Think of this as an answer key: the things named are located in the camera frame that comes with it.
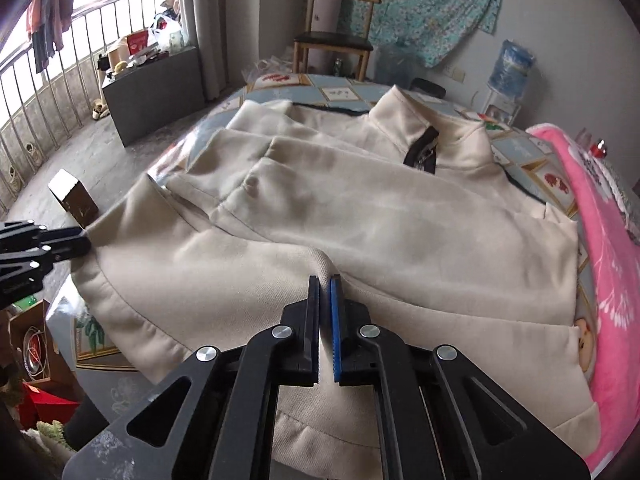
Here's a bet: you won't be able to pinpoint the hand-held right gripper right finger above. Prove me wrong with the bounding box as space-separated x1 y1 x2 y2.
327 274 592 480

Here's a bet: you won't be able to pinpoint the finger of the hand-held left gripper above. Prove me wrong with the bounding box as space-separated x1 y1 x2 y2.
27 227 94 281
0 220 51 267

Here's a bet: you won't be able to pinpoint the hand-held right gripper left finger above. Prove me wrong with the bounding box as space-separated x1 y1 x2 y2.
62 275 321 480

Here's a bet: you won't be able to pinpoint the cream zip jacket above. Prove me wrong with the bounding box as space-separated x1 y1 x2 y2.
70 85 602 480

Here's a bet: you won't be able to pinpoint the hanging clothes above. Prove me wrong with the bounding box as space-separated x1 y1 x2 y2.
25 0 77 72

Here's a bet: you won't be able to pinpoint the open cardboard box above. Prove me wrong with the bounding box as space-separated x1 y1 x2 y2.
9 300 82 392

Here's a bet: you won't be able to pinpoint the metal window railing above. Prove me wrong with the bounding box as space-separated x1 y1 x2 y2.
0 0 184 213

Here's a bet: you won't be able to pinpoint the person's green fuzzy sweater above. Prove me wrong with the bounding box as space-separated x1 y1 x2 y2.
34 419 77 457

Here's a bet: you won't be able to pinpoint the grey cabinet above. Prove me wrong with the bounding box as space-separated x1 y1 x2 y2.
102 45 207 149

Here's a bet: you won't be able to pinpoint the red box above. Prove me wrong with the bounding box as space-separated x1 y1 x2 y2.
125 31 151 56

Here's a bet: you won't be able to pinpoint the white plastic bag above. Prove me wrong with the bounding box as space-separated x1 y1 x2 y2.
150 12 184 52

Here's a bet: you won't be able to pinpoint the patterned tablecloth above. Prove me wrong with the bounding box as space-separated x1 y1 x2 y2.
45 72 601 411

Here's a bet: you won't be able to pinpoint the black pot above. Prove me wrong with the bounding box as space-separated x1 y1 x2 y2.
410 78 446 101

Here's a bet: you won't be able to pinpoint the grey curtain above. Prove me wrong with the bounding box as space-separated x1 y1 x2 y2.
177 0 232 104

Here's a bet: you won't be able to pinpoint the white water dispenser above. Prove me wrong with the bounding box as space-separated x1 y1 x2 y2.
472 87 522 127

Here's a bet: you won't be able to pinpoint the empty clear water jug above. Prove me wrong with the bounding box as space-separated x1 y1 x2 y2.
377 40 422 87

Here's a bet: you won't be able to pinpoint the wooden chair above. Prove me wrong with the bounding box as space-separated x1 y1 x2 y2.
292 0 384 82

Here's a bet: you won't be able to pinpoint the pink floral blanket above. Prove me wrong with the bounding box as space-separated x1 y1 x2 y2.
525 124 640 480

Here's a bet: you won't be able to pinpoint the blue water bottle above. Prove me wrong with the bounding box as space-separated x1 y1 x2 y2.
487 39 536 102

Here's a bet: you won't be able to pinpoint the silver quilted cloth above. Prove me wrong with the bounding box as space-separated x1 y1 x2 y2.
599 154 640 242

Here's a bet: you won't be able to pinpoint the white cylinder container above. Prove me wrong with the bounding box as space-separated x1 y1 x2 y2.
307 0 346 37

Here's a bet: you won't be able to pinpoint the teal floral wall cloth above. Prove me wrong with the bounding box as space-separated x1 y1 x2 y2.
307 0 507 67

